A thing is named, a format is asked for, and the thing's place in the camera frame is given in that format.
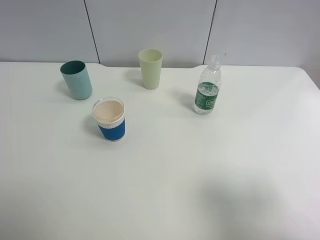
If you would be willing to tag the glass cup blue sleeve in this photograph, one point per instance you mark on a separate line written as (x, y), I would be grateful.
(109, 113)

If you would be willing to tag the clear bottle green label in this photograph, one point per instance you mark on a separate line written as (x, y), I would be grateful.
(208, 87)

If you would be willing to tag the light green plastic cup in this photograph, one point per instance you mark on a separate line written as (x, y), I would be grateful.
(150, 61)

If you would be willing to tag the teal plastic cup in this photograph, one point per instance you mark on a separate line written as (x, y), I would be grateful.
(77, 79)

